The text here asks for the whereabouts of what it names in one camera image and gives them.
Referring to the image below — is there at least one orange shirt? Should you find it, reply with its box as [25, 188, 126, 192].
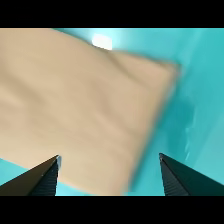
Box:
[0, 28, 183, 197]

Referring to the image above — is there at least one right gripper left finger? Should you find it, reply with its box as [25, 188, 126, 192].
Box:
[0, 154, 63, 197]

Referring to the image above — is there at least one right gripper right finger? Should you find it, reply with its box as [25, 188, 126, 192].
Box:
[158, 152, 224, 197]

